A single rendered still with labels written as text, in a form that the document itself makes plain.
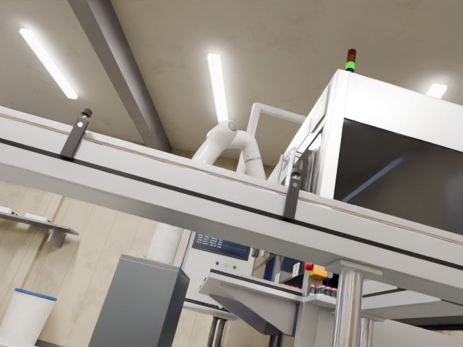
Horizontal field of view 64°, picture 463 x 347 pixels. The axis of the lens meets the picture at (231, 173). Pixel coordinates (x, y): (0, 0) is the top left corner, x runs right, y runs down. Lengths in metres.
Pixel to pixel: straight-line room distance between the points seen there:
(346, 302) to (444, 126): 1.60
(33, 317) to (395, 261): 4.99
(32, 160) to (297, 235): 0.54
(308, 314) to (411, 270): 0.83
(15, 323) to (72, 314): 0.75
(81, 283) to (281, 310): 4.47
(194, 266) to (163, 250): 1.01
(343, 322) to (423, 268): 0.20
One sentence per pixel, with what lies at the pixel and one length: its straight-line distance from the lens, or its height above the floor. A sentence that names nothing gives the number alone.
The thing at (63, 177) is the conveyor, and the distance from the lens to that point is 0.78.
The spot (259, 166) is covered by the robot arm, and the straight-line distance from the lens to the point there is 1.94.
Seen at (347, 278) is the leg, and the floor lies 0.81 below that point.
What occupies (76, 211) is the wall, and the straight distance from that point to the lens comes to 6.25.
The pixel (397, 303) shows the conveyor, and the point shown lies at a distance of 1.21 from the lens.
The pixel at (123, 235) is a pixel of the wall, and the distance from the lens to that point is 5.83.
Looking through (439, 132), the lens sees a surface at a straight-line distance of 2.24.
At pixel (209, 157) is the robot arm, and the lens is 1.78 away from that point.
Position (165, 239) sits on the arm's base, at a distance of 1.60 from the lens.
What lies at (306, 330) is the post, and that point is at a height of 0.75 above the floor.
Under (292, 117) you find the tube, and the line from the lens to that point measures 3.22.
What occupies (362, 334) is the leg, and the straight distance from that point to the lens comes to 1.46.
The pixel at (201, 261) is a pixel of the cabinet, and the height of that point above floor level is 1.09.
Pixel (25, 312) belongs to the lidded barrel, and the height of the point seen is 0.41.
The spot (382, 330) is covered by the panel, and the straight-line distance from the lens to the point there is 1.74.
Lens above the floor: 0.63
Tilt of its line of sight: 24 degrees up
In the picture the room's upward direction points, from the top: 15 degrees clockwise
